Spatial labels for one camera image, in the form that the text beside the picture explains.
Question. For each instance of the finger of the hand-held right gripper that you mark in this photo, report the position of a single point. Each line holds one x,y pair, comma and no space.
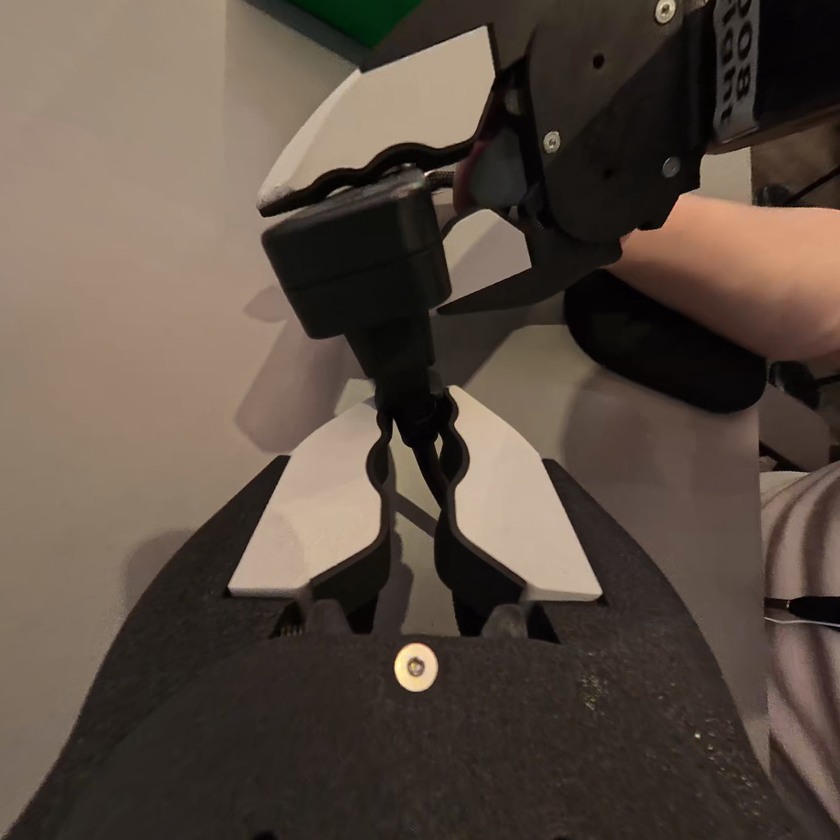
394,105
489,256

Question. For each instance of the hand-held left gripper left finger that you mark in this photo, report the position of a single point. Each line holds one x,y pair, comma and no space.
308,518

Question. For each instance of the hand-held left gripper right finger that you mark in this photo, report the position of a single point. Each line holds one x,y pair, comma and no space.
525,525

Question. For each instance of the black power strip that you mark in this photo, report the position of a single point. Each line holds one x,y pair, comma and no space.
354,262

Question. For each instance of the person's right forearm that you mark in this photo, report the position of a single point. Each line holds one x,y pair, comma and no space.
754,275

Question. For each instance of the green plastic bin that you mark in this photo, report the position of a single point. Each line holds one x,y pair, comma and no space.
348,16

